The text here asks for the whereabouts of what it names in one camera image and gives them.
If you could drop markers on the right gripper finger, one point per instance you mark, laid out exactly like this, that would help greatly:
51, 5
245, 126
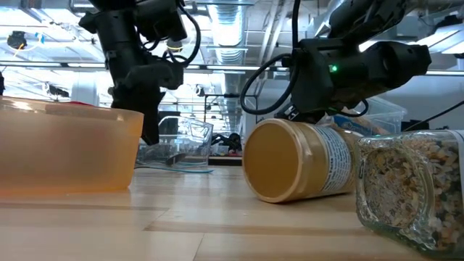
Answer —
291, 114

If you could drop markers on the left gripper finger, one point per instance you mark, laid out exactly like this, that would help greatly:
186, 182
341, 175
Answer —
150, 116

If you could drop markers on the blue and yellow ramen packet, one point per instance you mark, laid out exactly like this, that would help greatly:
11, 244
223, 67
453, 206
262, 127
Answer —
348, 123

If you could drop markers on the small red box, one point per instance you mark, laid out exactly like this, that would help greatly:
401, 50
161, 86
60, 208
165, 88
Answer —
80, 103

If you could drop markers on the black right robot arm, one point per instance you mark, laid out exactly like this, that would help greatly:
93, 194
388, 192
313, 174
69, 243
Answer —
362, 18

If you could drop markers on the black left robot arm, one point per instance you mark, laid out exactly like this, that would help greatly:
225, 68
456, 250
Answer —
105, 5

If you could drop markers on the clear plastic food container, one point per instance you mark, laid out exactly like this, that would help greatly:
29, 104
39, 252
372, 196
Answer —
388, 116

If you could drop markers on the black room monitor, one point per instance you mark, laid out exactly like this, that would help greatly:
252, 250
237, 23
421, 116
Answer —
169, 121

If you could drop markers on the clear plastic tray left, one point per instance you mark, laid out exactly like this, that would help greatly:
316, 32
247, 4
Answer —
195, 145

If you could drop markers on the person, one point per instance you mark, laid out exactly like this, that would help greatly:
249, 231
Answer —
233, 142

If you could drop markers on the orange square plate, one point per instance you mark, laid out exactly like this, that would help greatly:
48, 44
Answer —
65, 152

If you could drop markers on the black box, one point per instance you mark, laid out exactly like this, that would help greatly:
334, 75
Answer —
415, 125

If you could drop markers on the glass seasoning jar white label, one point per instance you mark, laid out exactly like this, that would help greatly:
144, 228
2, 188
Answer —
409, 188

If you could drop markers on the round silver air duct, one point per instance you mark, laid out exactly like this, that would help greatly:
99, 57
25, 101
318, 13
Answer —
228, 32

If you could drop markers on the rectangular silver air duct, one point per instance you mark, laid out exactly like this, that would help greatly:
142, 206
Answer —
449, 40

